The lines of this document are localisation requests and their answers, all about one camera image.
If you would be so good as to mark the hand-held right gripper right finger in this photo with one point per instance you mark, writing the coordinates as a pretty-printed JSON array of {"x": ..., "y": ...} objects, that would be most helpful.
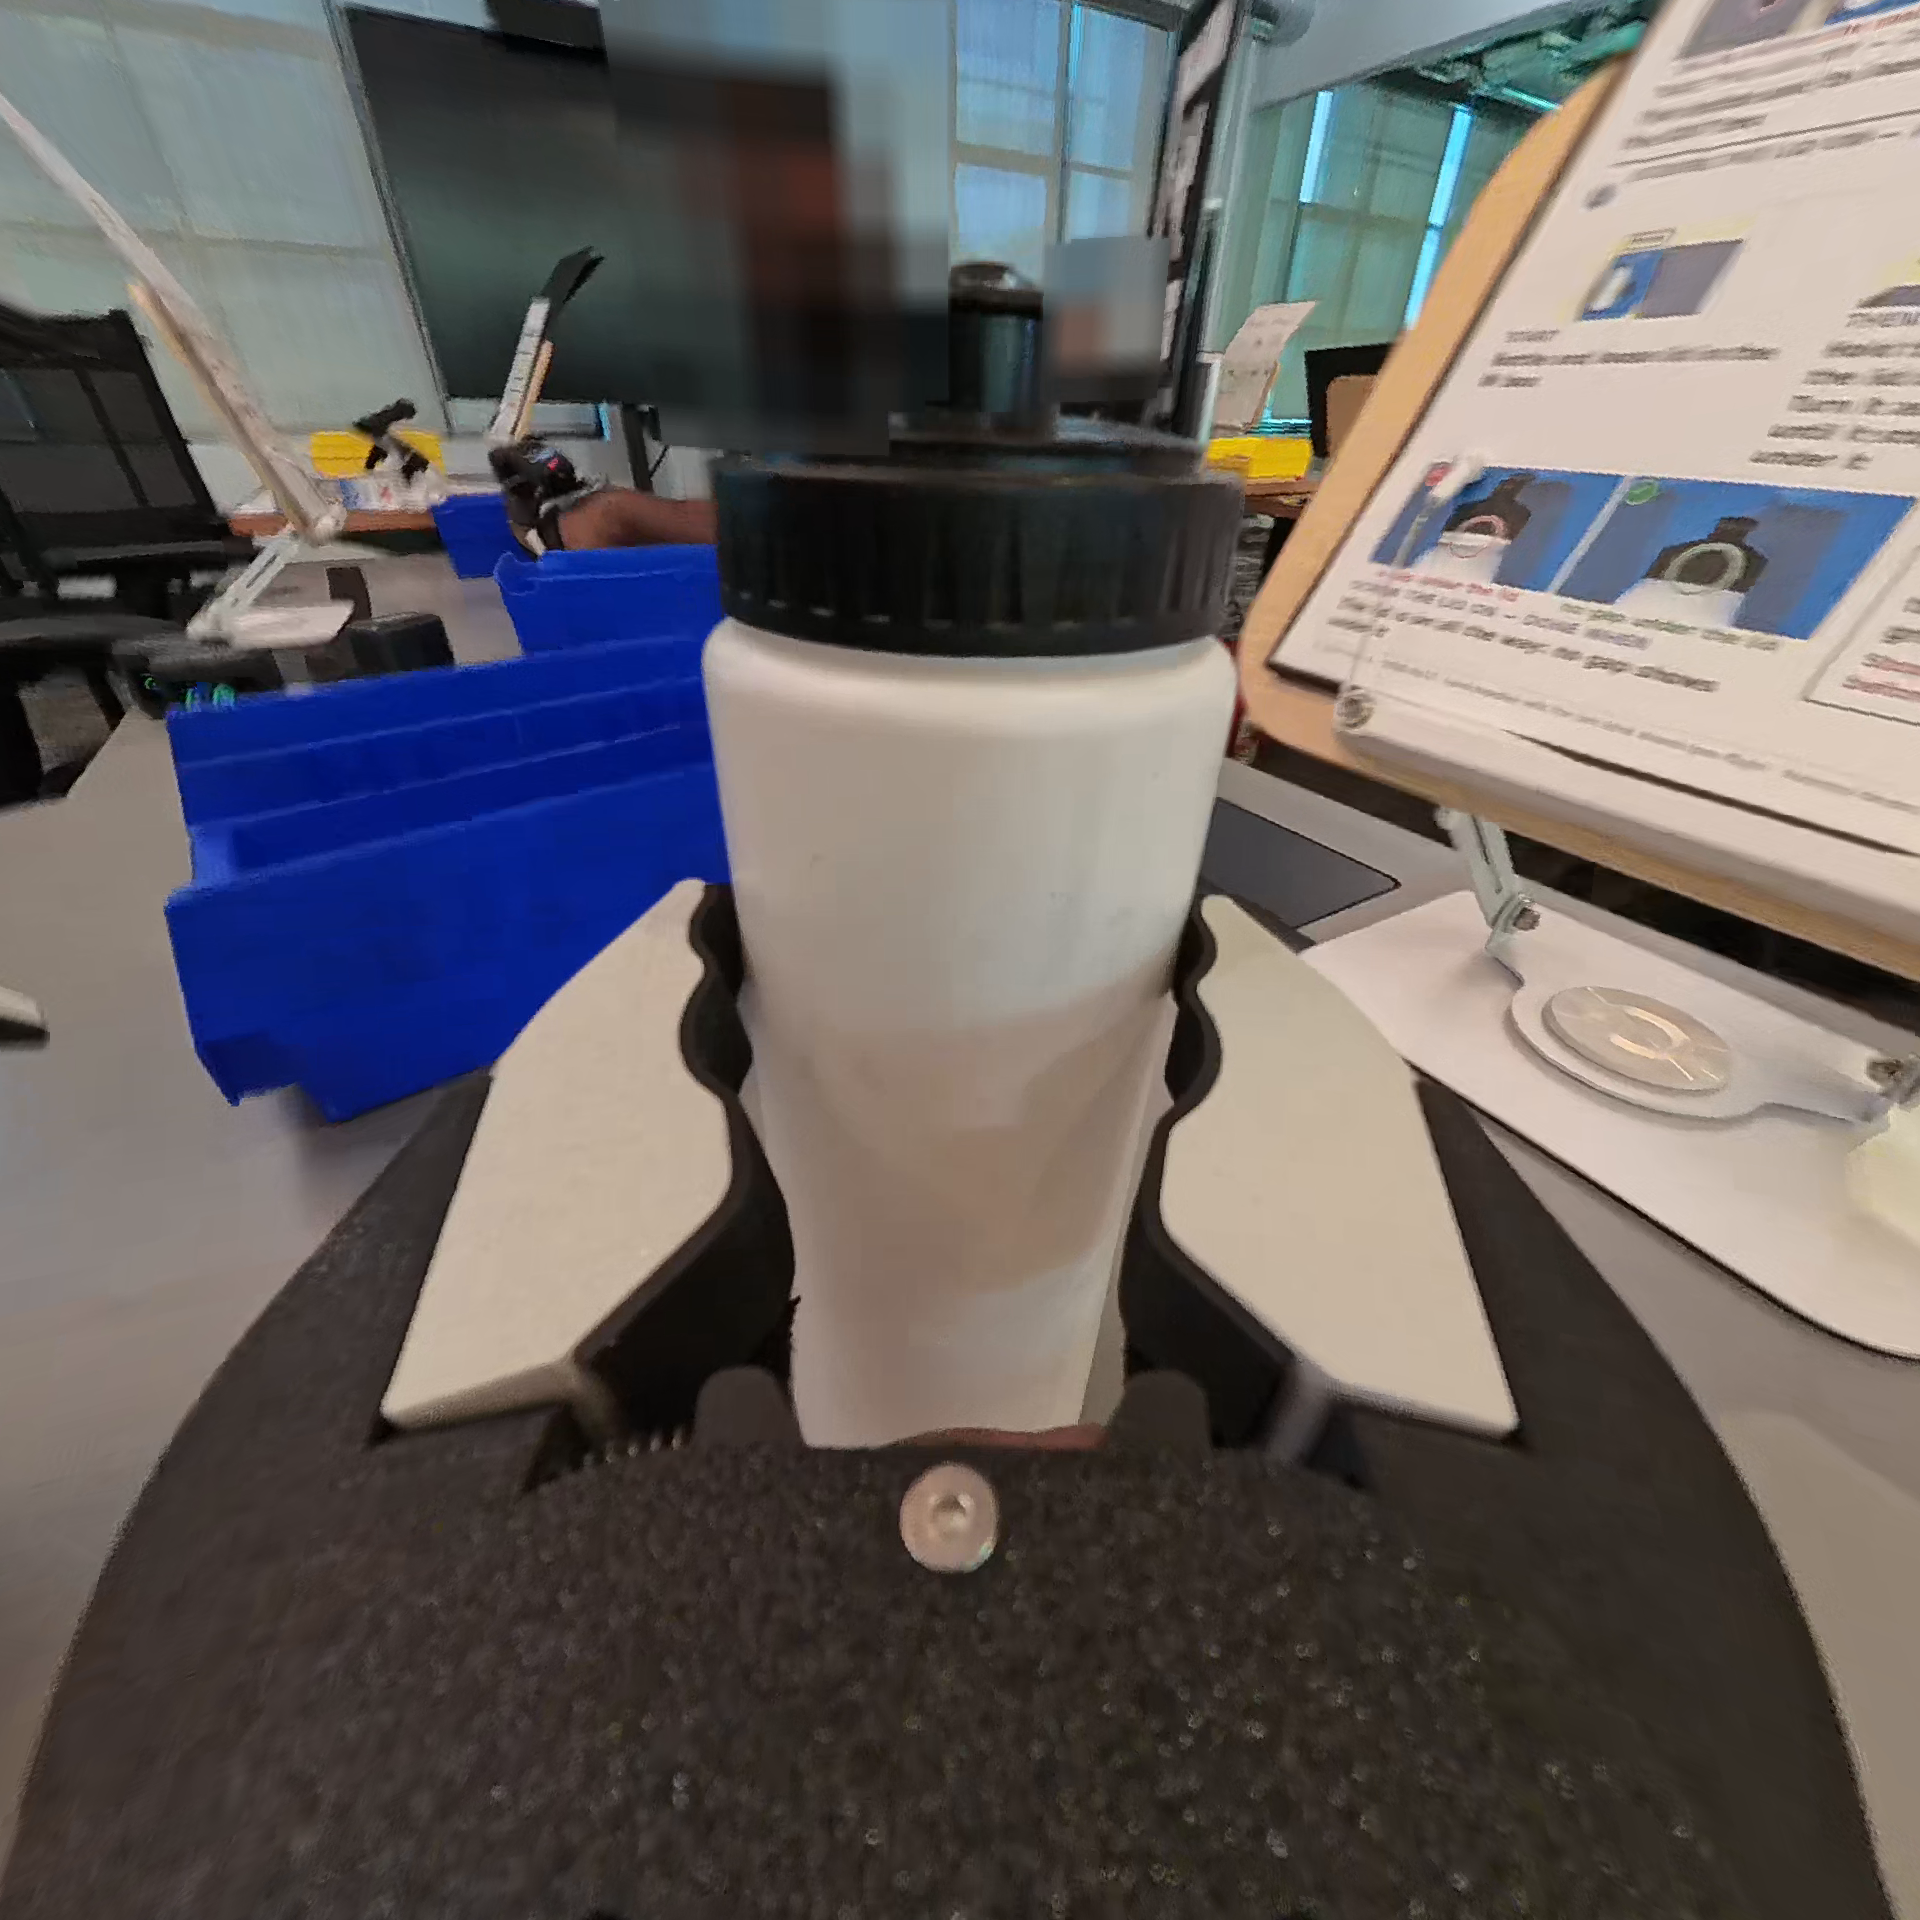
[{"x": 1318, "y": 1202}]

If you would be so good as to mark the white paper sign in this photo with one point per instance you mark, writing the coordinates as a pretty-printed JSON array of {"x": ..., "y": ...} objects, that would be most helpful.
[{"x": 1259, "y": 361}]

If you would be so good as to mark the black bottle lid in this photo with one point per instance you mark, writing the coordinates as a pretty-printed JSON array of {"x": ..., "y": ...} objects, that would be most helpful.
[{"x": 974, "y": 557}]

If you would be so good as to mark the small tilted board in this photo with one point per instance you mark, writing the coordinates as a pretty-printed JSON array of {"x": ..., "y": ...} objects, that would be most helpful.
[{"x": 539, "y": 339}]

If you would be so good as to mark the stack of yellow bins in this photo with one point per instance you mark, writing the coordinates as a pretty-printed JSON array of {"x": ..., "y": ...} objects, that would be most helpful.
[{"x": 1258, "y": 457}]

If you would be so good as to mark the black battery charger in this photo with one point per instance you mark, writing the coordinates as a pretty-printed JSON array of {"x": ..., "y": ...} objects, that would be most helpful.
[{"x": 180, "y": 682}]

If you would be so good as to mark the black monitor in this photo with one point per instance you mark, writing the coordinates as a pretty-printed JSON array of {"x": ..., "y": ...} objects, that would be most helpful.
[
  {"x": 1342, "y": 383},
  {"x": 481, "y": 181}
]

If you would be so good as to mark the white plastic bottle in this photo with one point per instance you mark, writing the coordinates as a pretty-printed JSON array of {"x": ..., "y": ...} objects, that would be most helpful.
[{"x": 961, "y": 902}]

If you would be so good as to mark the tilted instruction board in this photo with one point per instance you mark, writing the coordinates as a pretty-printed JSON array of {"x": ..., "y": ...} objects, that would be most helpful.
[{"x": 210, "y": 377}]

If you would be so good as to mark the black mesh office chair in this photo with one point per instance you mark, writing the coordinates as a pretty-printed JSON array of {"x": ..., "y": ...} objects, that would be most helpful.
[{"x": 90, "y": 482}]

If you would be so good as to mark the black box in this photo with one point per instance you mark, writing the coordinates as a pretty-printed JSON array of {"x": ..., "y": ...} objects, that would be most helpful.
[{"x": 398, "y": 646}]

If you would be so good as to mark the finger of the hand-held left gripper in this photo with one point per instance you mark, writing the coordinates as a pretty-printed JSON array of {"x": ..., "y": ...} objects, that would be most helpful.
[{"x": 14, "y": 1013}]

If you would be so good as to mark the yellow plastic bin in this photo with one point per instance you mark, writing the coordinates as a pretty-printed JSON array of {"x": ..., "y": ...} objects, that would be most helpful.
[{"x": 376, "y": 452}]

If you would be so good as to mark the blue plastic bin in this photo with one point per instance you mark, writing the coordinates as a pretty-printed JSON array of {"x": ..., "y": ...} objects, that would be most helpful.
[
  {"x": 473, "y": 533},
  {"x": 420, "y": 916},
  {"x": 616, "y": 599}
]

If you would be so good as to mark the wooden instruction board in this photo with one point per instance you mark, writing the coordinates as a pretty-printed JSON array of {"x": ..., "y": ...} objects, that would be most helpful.
[{"x": 1349, "y": 571}]

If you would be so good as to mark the black handheld device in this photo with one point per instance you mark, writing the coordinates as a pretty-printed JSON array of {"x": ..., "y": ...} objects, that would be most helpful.
[{"x": 547, "y": 487}]

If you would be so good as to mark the printed instruction sheet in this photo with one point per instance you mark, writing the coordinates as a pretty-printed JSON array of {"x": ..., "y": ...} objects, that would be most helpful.
[{"x": 1681, "y": 452}]

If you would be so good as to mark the black marker banner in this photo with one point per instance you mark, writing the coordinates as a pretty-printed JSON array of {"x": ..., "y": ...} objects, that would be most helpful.
[{"x": 1200, "y": 150}]

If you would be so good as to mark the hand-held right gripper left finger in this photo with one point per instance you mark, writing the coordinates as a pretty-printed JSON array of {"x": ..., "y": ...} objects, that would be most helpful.
[{"x": 569, "y": 1202}]

